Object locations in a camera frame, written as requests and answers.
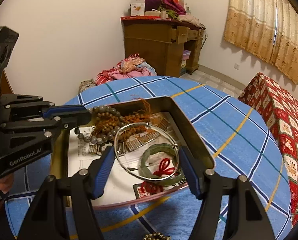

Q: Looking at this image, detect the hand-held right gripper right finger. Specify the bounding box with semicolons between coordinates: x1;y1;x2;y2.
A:
179;146;275;240

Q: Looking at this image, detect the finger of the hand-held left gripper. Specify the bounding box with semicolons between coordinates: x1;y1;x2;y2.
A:
0;113;92;140
0;94;89;120

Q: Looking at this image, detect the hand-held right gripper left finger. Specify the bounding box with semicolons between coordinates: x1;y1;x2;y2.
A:
13;145;116;240

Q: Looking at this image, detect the red knotted cord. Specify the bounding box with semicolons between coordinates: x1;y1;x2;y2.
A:
153;158;178;178

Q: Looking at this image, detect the silver bangle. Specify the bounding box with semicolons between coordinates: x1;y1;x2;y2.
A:
113;122;181;175

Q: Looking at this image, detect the grey stone bead bracelet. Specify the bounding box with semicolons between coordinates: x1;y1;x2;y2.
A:
75;105;125;146

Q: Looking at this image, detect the rectangular metal tin box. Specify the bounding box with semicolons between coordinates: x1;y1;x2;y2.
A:
50;95;216;207

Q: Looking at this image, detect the green jade bangle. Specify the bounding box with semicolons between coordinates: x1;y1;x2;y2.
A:
140;143;186;187

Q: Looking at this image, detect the wooden tile bracelet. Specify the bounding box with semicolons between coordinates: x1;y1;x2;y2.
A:
84;116;171;156

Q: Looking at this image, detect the brown bead bracelet orange tassel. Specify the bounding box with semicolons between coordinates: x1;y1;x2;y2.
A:
91;98;155;143

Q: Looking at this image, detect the person's left hand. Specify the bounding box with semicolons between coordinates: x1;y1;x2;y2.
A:
0;173;15;195

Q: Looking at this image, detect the floral fabric bag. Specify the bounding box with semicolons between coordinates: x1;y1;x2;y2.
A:
79;79;97;94

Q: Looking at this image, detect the blue plaid tablecloth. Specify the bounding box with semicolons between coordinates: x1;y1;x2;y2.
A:
4;76;293;240

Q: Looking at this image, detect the pile of pink clothes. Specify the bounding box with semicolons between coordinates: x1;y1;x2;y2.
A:
95;53;157;86

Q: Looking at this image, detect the brown wooden desk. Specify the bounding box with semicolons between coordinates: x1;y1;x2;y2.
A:
121;17;206;78

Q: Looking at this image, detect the red printed bedspread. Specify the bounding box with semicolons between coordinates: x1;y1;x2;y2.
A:
238;72;298;227

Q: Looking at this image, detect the pink plastic storage box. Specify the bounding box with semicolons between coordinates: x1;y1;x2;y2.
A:
181;50;192;68

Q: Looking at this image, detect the flat red box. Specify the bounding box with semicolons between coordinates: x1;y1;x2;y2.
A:
121;15;162;21

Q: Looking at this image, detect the white printed carton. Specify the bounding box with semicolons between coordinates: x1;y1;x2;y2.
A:
130;0;146;17

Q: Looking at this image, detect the pile of clothes on desk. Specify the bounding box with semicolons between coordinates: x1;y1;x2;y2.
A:
144;0;201;27

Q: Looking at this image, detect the wide beige patterned curtain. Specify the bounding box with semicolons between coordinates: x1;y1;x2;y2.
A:
223;0;298;85

